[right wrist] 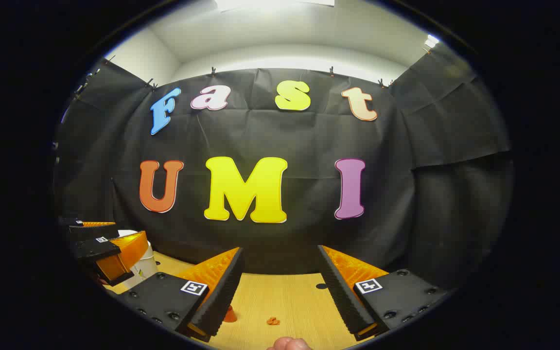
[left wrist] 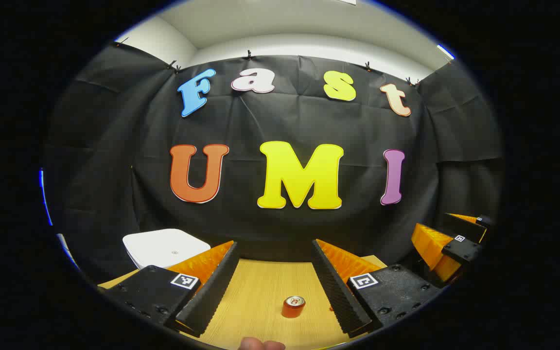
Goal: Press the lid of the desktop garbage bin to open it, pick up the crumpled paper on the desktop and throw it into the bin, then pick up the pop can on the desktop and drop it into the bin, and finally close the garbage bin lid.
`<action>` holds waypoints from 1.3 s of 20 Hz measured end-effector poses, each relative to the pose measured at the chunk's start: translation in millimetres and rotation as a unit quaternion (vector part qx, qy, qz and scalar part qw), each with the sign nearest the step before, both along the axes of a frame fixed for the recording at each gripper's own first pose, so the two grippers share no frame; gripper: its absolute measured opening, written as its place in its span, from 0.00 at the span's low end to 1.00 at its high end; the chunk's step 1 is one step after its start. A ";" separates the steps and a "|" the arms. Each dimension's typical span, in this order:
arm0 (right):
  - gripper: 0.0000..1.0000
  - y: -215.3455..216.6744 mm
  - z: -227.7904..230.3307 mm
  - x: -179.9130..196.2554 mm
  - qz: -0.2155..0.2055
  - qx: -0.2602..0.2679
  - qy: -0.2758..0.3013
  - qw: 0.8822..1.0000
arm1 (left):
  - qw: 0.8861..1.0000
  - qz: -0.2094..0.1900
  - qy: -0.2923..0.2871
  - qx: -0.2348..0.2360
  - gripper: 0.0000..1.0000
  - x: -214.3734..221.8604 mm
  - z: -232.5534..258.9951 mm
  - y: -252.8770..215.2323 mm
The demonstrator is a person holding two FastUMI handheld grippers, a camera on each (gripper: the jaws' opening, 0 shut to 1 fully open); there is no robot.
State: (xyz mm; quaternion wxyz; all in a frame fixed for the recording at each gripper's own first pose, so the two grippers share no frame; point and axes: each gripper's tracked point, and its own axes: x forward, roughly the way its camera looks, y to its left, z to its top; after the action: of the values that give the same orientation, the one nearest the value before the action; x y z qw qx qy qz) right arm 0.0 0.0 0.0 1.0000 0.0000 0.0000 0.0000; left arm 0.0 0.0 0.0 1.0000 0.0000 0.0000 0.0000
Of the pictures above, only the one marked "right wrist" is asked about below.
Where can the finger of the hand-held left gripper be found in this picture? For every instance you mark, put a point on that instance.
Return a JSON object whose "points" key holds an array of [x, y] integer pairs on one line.
{"points": [[95, 249], [90, 232]]}

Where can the orange paper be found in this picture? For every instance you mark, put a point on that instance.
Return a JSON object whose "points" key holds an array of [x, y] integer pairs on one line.
{"points": [[273, 321]]}

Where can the wooden desktop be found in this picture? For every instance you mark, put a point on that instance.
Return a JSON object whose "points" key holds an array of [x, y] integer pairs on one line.
{"points": [[285, 301]]}

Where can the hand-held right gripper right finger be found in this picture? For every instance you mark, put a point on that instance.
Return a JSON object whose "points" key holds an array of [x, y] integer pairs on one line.
{"points": [[341, 296]]}

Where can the red pop can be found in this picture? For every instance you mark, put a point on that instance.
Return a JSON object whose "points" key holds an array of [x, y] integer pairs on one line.
{"points": [[230, 315]]}

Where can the black backdrop cloth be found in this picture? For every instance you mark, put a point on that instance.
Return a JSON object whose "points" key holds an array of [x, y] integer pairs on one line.
{"points": [[309, 141]]}

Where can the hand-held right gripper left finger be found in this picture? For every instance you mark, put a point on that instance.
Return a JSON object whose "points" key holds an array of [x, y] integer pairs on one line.
{"points": [[224, 296]]}

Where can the white garbage bin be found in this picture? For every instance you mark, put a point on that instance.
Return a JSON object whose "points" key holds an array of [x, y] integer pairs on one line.
{"points": [[146, 270]]}

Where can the ceiling light panel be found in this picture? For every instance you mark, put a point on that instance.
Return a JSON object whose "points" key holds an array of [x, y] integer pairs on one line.
{"points": [[270, 4]]}

